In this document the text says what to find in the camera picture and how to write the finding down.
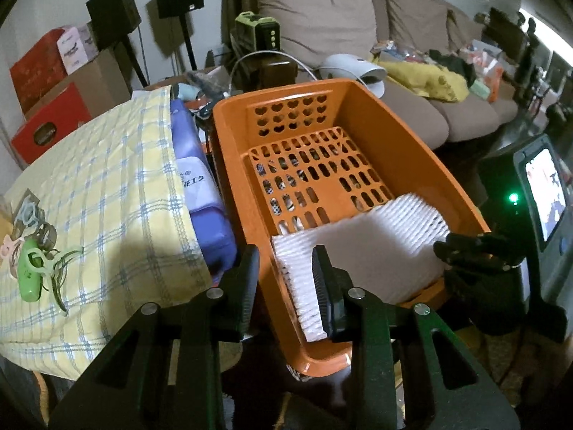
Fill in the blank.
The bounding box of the grey clothes clip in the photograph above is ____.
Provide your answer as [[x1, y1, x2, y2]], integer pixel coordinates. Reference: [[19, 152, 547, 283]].
[[33, 222, 57, 252]]

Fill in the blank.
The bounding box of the green paw print case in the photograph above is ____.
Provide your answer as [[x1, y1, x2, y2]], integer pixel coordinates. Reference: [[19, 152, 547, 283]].
[[18, 238, 45, 303]]

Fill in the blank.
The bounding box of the red collection gift box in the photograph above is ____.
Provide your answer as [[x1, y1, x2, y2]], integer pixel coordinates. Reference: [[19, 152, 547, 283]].
[[12, 83, 92, 164]]

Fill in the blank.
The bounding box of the large beige cushion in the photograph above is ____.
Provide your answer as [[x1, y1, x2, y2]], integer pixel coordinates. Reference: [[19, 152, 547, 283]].
[[256, 0, 377, 67]]

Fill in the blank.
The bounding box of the pink clothes clip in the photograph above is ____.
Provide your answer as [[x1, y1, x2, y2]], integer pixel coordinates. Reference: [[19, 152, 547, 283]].
[[1, 235, 24, 280]]

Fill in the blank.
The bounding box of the brown sofa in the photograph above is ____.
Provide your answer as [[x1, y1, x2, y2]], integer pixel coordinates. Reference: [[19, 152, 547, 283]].
[[230, 0, 517, 149]]

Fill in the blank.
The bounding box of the light green clothes clip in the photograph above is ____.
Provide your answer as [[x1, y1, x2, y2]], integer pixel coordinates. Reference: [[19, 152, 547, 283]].
[[24, 245, 83, 316]]

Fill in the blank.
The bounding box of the yellow cloth on sofa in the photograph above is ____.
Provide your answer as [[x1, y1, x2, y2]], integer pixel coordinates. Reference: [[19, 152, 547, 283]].
[[377, 60, 470, 103]]

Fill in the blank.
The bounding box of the white nail lamp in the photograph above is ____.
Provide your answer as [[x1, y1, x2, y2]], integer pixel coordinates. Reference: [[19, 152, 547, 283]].
[[318, 53, 386, 98]]

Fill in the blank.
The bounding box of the far beige cushion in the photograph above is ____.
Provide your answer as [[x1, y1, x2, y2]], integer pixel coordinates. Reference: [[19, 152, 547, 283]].
[[447, 9, 483, 52]]

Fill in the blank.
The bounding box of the brown cardboard box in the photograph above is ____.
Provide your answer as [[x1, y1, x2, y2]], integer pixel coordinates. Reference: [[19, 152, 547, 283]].
[[24, 49, 131, 120]]

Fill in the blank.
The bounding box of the olive card packet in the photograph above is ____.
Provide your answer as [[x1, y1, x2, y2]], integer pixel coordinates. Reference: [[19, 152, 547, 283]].
[[3, 189, 45, 239]]

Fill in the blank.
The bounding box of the orange plastic basket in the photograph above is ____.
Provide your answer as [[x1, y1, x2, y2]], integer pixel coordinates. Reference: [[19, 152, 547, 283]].
[[213, 79, 487, 377]]

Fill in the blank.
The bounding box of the middle beige cushion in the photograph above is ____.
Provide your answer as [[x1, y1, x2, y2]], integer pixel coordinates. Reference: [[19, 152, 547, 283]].
[[386, 0, 449, 52]]

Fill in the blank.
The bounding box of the small pink white box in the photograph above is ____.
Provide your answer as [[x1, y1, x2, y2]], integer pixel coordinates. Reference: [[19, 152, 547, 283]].
[[56, 24, 99, 76]]

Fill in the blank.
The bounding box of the red gift box upper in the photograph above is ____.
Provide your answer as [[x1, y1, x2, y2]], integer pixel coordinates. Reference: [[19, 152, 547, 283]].
[[10, 27, 67, 114]]

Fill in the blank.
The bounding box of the yellow checked tablecloth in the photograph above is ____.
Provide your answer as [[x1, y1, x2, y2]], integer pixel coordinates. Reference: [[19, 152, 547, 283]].
[[1, 87, 211, 379]]

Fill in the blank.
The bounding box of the white foam mesh sheet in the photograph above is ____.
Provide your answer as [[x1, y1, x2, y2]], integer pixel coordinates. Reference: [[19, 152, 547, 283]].
[[272, 193, 450, 343]]

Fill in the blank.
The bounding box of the left black speaker on stand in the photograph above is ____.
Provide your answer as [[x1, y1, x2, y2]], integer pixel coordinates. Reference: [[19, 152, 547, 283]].
[[86, 0, 149, 87]]

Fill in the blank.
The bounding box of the white cable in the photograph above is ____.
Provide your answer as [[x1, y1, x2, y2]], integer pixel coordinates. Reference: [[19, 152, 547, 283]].
[[227, 49, 320, 95]]

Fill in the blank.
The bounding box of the purple plastic package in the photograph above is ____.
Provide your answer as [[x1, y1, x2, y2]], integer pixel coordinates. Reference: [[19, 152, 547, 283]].
[[170, 99, 237, 282]]

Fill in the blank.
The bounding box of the green black power station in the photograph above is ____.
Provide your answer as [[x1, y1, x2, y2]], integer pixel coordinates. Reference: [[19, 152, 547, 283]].
[[235, 11, 281, 52]]

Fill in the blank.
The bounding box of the blue clothes clip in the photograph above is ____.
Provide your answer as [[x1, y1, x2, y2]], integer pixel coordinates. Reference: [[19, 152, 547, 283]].
[[15, 200, 39, 228]]

